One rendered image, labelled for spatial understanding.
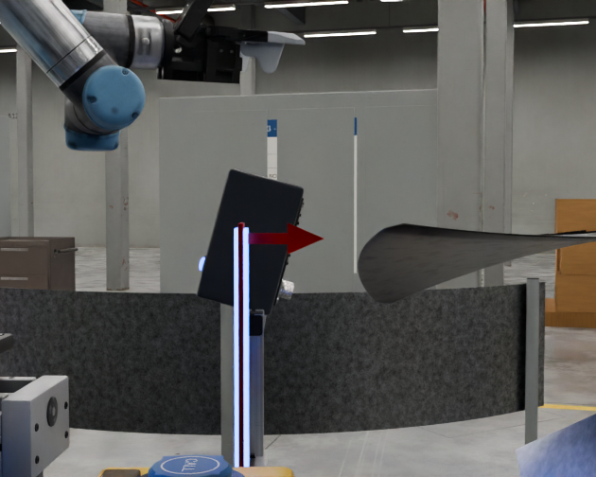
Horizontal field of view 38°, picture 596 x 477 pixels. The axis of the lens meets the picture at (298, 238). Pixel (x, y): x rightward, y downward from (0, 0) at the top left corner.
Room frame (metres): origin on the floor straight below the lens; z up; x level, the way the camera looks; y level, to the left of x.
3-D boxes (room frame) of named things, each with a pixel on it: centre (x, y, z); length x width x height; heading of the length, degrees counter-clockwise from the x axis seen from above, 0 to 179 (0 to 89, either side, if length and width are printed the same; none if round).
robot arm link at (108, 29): (1.24, 0.29, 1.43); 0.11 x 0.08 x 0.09; 113
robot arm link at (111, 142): (1.22, 0.28, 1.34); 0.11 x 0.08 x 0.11; 23
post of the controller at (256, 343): (1.19, 0.06, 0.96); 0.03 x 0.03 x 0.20; 1
